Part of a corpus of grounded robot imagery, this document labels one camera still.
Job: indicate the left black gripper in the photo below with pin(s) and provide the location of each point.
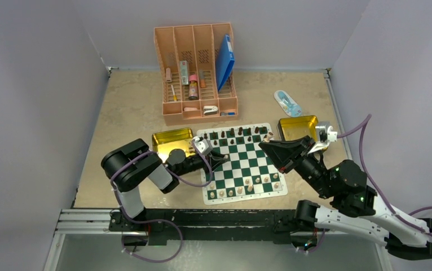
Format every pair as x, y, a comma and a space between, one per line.
213, 158

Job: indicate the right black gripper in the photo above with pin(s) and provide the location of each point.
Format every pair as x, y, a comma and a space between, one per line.
282, 152

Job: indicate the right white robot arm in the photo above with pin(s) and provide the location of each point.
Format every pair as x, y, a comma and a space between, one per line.
355, 207

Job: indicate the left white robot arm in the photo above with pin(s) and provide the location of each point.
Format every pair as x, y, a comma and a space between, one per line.
128, 166

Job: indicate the green white chess board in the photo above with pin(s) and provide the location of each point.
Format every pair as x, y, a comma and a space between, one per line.
247, 160

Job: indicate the right gold tin tray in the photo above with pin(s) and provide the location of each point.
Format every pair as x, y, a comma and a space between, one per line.
292, 128

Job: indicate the gold tin tray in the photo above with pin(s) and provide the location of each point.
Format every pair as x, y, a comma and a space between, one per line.
292, 128
165, 142

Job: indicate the blue white packaged item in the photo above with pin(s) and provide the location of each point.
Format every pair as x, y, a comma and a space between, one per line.
287, 103

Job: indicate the white stapler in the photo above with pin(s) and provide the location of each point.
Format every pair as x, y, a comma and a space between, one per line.
210, 110

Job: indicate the left gold tin tray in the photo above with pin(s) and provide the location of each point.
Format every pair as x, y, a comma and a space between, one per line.
165, 142

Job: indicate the brown bottle pink cap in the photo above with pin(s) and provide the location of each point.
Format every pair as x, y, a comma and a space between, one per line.
193, 91

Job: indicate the white green box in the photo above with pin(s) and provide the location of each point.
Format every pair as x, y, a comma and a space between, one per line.
184, 72

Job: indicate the blue folder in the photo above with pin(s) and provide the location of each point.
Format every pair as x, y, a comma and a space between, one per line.
224, 62

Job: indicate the pink desk organizer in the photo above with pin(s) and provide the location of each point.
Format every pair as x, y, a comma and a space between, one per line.
196, 67

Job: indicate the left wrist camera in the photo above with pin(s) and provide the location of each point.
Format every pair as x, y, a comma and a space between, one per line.
202, 145

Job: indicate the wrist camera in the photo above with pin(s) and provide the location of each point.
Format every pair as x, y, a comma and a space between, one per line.
202, 145
322, 135

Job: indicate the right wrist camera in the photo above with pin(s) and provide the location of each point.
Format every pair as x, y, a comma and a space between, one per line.
322, 135

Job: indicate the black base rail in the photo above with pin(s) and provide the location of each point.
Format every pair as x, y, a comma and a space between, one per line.
279, 226

